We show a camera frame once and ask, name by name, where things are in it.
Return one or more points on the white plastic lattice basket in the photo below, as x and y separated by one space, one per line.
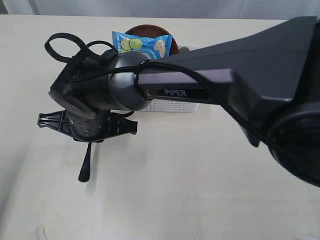
167 106

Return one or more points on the stainless steel fork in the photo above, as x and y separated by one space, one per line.
85 171

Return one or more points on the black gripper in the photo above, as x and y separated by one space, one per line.
106 125

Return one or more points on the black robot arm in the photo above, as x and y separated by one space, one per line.
269 83

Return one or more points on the brown round plate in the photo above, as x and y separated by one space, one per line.
153 31

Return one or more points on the blue Lays chip bag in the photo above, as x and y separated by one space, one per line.
151 47

